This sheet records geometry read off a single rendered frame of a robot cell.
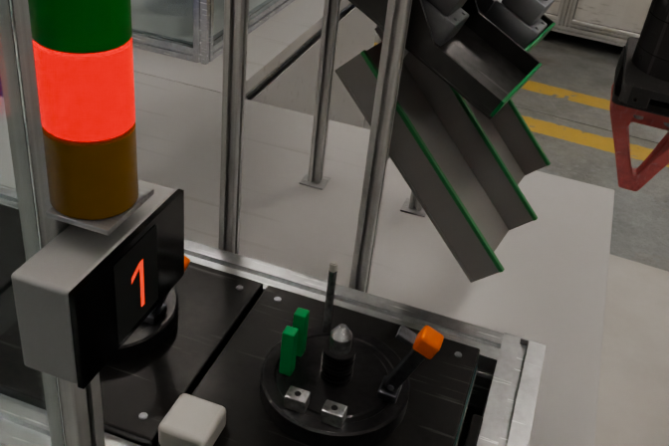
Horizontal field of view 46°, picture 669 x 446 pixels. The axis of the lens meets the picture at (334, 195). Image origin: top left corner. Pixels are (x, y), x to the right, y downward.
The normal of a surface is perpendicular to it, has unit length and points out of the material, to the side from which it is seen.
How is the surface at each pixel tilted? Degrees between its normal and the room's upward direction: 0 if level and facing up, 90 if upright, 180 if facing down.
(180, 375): 0
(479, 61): 25
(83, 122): 90
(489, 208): 45
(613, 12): 90
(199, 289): 0
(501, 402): 0
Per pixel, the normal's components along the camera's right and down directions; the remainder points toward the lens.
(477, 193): 0.69, -0.36
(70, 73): -0.04, 0.53
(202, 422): 0.10, -0.84
